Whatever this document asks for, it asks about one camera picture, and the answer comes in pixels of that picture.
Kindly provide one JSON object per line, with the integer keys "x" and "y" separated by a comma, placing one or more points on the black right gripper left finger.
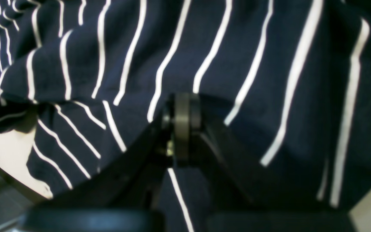
{"x": 124, "y": 197}

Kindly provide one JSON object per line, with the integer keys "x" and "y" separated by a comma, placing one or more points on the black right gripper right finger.
{"x": 246, "y": 196}

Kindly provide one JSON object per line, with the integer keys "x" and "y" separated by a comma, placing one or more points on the navy white striped t-shirt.
{"x": 291, "y": 80}

